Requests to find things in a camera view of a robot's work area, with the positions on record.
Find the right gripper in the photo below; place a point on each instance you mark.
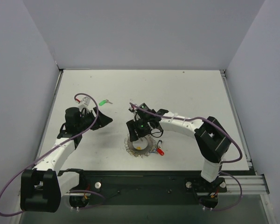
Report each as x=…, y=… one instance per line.
x=135, y=130

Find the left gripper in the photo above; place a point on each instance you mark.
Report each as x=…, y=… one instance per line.
x=96, y=118

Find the metal disc with keyrings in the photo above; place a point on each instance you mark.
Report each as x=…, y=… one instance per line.
x=142, y=147

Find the green tagged key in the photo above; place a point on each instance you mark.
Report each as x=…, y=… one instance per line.
x=103, y=102

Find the black tagged key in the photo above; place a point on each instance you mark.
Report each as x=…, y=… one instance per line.
x=159, y=143

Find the red tagged key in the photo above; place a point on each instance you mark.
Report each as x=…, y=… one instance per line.
x=159, y=151

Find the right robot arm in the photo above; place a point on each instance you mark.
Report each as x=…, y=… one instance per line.
x=209, y=134

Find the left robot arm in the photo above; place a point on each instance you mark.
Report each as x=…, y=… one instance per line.
x=42, y=187

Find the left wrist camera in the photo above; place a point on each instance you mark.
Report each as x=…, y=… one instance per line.
x=85, y=103

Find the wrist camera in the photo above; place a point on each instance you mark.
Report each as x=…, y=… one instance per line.
x=85, y=103
x=139, y=108

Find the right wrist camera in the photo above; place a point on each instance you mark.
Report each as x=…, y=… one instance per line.
x=139, y=108

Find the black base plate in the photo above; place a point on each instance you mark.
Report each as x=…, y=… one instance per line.
x=145, y=188

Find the aluminium rail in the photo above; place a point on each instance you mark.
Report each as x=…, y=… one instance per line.
x=250, y=184

